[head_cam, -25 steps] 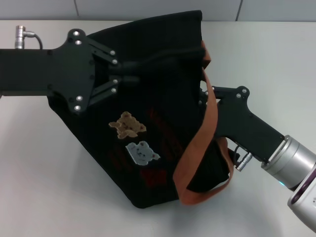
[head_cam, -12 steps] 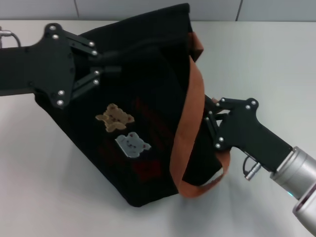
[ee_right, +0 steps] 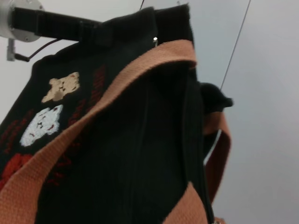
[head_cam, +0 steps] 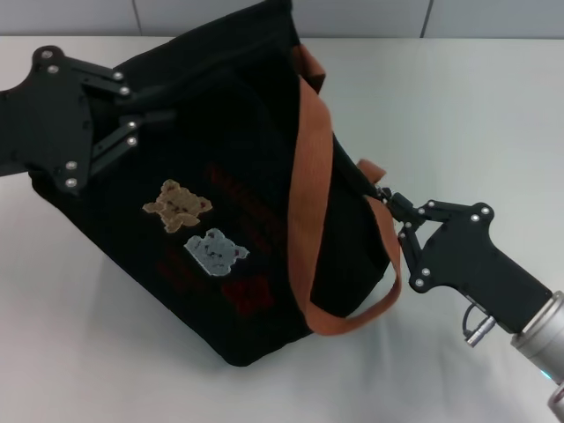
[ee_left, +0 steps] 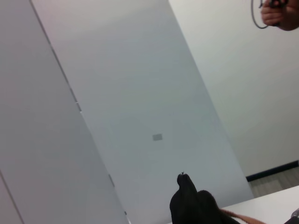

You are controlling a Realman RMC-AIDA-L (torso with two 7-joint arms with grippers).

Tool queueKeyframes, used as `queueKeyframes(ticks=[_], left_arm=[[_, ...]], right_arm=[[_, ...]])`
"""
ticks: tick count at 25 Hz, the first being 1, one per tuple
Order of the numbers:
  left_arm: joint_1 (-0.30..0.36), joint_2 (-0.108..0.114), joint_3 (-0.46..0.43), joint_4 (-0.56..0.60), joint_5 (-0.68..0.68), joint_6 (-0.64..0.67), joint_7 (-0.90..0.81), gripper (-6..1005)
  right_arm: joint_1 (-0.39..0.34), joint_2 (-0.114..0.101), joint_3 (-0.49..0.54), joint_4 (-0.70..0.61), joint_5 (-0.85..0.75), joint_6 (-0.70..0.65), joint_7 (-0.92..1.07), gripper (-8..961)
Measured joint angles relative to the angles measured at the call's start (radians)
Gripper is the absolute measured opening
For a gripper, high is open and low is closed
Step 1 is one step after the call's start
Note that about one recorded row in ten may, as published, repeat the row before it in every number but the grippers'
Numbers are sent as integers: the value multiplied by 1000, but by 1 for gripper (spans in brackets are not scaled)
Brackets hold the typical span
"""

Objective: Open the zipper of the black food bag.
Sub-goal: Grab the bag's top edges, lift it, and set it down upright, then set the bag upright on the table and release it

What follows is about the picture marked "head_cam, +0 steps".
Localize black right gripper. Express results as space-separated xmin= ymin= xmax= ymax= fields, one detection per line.
xmin=387 ymin=192 xmax=554 ymax=335

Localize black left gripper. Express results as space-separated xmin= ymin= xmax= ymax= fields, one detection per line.
xmin=0 ymin=45 xmax=177 ymax=197

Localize black food bag orange handles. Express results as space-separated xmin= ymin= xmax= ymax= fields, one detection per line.
xmin=28 ymin=0 xmax=403 ymax=367

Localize right gripper cable silver plug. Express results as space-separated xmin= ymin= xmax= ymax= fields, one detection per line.
xmin=460 ymin=299 xmax=497 ymax=349

